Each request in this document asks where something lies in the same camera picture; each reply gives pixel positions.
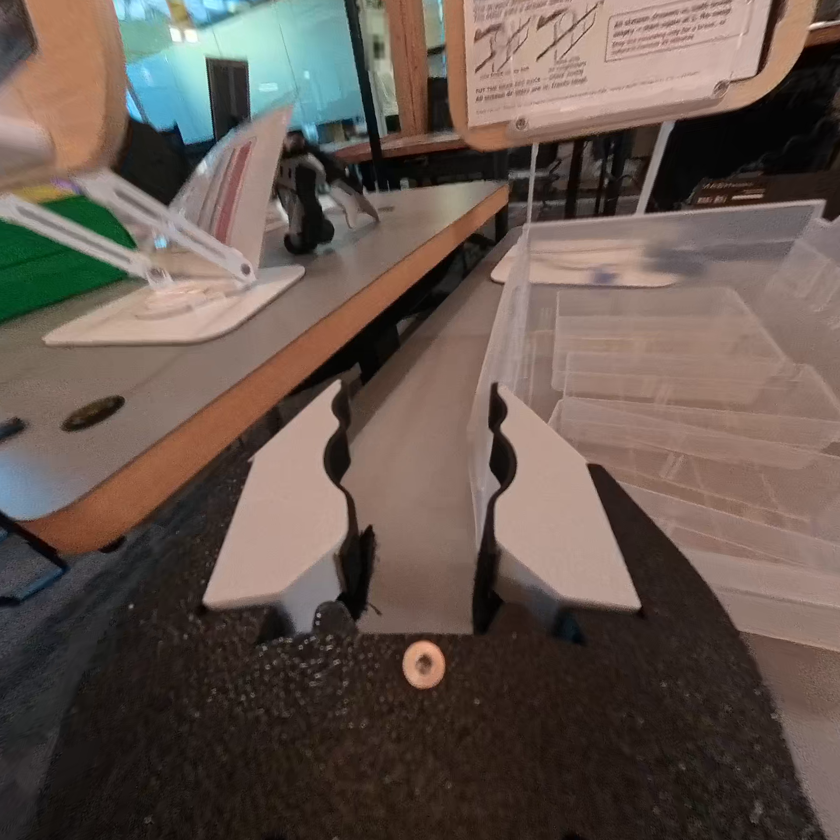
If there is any wooden board rounded corner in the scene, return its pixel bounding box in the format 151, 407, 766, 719
0, 0, 129, 191

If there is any clear acrylic sign holder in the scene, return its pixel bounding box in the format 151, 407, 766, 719
169, 108, 296, 271

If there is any small clear plastic drawer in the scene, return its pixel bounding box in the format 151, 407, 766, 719
548, 397, 840, 473
554, 287, 788, 388
617, 459, 840, 572
564, 354, 840, 450

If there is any black grey gripper tool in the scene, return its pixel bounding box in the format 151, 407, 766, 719
272, 131, 382, 256

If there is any wooden instruction sign board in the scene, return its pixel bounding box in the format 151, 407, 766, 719
445, 0, 818, 153

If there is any black pole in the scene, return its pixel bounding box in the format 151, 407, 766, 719
344, 0, 388, 191

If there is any grey table wooden edge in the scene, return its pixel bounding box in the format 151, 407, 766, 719
0, 180, 511, 553

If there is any wooden beam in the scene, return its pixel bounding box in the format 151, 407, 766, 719
386, 0, 431, 139

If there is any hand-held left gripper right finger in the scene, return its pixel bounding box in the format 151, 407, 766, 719
472, 384, 642, 632

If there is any large clear plastic bin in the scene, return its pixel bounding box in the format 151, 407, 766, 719
469, 200, 840, 651

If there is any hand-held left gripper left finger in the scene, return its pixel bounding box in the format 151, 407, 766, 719
203, 379, 378, 632

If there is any black equipment case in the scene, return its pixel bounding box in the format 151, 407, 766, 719
656, 167, 840, 221

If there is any black desk grommet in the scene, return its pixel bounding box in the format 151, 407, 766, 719
61, 395, 126, 433

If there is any green storage bin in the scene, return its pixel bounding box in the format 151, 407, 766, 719
0, 193, 140, 324

